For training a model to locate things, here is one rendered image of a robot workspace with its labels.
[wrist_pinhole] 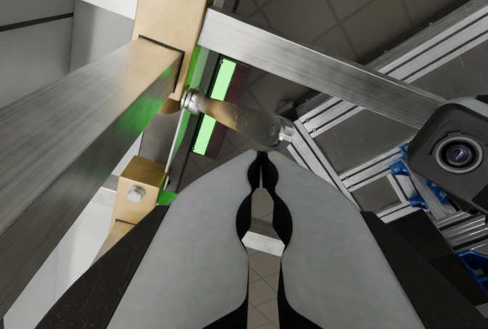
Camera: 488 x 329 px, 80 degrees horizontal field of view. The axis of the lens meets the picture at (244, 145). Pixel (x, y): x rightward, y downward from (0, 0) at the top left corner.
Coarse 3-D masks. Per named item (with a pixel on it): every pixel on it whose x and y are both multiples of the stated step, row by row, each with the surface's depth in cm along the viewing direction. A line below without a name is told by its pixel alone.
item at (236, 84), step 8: (240, 72) 41; (232, 80) 42; (240, 80) 42; (232, 88) 43; (240, 88) 43; (232, 96) 43; (216, 128) 46; (224, 128) 46; (216, 136) 47; (208, 144) 47; (216, 144) 47; (208, 152) 48; (216, 152) 48
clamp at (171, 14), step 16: (144, 0) 22; (160, 0) 22; (176, 0) 22; (192, 0) 22; (208, 0) 23; (144, 16) 23; (160, 16) 22; (176, 16) 22; (192, 16) 22; (144, 32) 23; (160, 32) 23; (176, 32) 23; (192, 32) 23; (176, 48) 24; (192, 48) 24; (192, 64) 26; (176, 80) 25; (176, 96) 26; (160, 112) 27
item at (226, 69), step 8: (224, 64) 41; (232, 64) 41; (224, 72) 41; (216, 80) 42; (224, 80) 42; (216, 88) 43; (224, 88) 43; (216, 96) 43; (208, 120) 45; (200, 128) 46; (208, 128) 46; (200, 136) 47; (208, 136) 47; (200, 144) 47; (200, 152) 48
